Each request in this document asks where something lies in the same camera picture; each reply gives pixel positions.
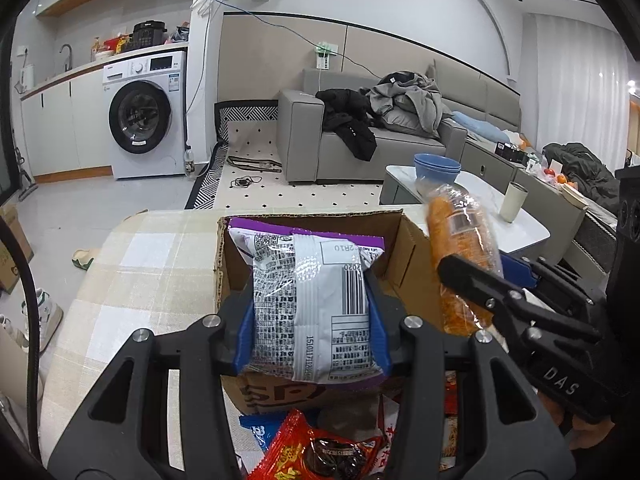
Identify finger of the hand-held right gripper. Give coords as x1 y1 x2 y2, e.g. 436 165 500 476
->
437 254 603 358
500 252 607 312

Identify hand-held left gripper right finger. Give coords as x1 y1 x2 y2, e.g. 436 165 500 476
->
364 270 576 480

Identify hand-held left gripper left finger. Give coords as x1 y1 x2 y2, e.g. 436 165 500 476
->
47 285 261 480

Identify clear orange snack packet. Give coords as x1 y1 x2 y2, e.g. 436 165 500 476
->
424 183 503 337

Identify purple snack packet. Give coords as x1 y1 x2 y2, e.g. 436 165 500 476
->
227 216 388 388

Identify brown cardboard box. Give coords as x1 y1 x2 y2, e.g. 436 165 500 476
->
215 209 451 416

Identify blue cookie packet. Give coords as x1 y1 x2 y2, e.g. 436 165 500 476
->
240 412 286 453

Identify white red noodle snack packet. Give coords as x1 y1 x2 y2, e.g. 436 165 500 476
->
372 392 458 473

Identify person's right hand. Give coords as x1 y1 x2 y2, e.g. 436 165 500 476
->
559 401 615 452

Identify cream cup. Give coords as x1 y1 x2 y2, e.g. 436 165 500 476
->
500 181 530 223

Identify white coffee table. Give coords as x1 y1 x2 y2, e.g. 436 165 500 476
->
378 164 551 267

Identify grey low cabinet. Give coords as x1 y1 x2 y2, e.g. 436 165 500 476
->
462 137 618 281

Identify small black box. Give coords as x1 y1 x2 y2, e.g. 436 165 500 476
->
495 141 526 161

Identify dark green jacket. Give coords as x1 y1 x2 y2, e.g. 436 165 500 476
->
542 142 621 213

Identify red chocolate snack packet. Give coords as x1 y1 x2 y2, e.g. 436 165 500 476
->
247 409 386 480

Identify blue bowl stack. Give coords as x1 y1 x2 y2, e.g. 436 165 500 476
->
413 153 462 196

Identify black white patterned rug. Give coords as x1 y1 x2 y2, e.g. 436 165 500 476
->
185 101 386 211

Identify light blue cloth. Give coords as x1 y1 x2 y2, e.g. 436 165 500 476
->
452 111 506 142

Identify grey sofa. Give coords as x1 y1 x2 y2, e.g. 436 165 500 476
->
276 57 523 186

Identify white washing machine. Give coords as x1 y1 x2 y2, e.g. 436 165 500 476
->
102 50 190 181

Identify grey clothes pile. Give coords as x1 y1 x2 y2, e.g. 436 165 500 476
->
360 71 453 141

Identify white curtain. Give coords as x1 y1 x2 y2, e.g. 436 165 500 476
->
522 10 640 171

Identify black jacket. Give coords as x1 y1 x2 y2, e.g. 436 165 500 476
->
315 88 378 162

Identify printed cardboard floor box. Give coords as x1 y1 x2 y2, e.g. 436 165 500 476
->
0 204 35 295

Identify white kitchen base cabinets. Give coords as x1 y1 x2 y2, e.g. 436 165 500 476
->
20 47 190 183

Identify black pressure cooker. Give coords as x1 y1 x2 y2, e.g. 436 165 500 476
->
122 21 167 52

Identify black strap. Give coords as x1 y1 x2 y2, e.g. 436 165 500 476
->
227 156 282 173

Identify black cable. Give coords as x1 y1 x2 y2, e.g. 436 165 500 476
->
0 215 43 461

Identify wall power outlet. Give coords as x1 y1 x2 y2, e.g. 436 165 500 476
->
314 42 340 71

